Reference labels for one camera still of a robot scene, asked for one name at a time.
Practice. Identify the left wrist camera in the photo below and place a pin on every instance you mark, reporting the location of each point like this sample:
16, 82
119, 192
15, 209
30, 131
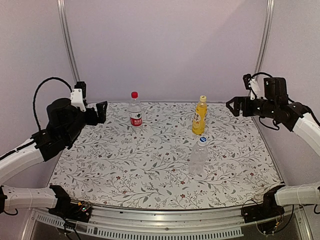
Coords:
78, 96

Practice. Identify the clear plastic bottle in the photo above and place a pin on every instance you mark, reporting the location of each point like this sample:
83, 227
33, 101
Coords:
198, 158

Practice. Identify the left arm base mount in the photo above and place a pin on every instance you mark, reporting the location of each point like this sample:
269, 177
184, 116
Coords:
72, 208

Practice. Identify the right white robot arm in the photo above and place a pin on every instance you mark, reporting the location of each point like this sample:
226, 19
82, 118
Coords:
298, 118

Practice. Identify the blue white bottle cap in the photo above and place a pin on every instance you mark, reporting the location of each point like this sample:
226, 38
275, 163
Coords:
202, 141

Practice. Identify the right aluminium frame post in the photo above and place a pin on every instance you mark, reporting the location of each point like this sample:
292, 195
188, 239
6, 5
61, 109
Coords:
270, 4

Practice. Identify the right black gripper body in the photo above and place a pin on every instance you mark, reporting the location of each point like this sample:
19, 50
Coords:
249, 111

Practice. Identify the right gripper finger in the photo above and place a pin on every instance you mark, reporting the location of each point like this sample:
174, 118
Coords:
236, 110
235, 102

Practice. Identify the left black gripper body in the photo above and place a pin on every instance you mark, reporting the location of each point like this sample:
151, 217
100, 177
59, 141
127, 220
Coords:
93, 119

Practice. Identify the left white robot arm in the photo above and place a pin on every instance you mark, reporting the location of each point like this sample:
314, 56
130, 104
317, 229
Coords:
65, 123

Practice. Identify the front aluminium rail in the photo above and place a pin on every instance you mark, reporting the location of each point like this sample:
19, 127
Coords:
115, 223

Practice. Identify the yellow juice bottle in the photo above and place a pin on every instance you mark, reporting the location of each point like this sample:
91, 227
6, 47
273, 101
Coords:
199, 119

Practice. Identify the red cap water bottle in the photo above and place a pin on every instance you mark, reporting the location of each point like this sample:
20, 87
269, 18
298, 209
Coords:
134, 110

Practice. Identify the floral patterned table mat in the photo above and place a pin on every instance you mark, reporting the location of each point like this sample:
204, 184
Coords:
147, 167

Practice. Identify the left aluminium frame post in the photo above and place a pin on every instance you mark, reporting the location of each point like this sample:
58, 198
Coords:
61, 6

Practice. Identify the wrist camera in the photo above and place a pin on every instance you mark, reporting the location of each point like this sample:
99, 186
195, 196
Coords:
78, 96
251, 84

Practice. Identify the aluminium frame post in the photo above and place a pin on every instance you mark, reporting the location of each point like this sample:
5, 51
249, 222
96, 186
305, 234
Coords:
61, 6
270, 4

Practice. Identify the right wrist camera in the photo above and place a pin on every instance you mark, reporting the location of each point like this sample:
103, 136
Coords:
251, 84

